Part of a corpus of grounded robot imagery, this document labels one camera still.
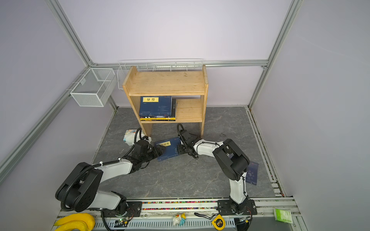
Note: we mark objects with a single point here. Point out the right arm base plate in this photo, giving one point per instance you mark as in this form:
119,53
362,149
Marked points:
229,207

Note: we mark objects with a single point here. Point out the wooden two-tier shelf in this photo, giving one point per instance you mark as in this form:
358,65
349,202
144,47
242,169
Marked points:
175,83

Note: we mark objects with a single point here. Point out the yellow banana toy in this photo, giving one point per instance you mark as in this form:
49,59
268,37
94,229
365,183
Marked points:
80,222

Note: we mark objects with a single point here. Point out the white tissue pack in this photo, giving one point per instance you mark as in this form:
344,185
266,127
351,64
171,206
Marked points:
130,137

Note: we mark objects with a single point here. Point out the aluminium rail with cable duct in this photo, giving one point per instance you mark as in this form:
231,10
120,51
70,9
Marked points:
157,214

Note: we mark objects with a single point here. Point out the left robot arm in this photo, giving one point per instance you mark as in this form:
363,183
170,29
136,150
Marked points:
80,190

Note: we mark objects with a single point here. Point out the white mesh box basket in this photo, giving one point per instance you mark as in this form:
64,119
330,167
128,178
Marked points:
95,87

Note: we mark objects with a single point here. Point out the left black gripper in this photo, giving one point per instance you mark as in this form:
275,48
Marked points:
159,149

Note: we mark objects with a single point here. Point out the green white small box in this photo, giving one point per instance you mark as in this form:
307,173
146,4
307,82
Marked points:
283,216

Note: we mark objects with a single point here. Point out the blue folder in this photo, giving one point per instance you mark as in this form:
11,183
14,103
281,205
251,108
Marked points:
155,105
252,173
169,148

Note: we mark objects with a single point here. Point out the white wire rack basket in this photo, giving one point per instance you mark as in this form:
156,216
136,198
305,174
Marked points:
157,65

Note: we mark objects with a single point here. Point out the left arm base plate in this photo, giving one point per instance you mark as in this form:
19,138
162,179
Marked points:
127,209

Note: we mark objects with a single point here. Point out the yellow tape measure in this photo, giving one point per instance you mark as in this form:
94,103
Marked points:
218,222

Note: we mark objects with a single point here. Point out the dark wolf cover book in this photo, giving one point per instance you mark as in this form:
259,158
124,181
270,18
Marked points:
174,107

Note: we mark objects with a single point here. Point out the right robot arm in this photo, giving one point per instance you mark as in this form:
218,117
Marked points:
232,160

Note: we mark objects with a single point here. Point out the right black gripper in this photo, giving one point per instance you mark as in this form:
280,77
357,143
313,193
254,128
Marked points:
179,149

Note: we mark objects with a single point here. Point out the black book gold title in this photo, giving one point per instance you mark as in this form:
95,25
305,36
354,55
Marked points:
158,119

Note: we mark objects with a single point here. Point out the small colourful toy figure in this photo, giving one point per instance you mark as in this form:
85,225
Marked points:
179,219

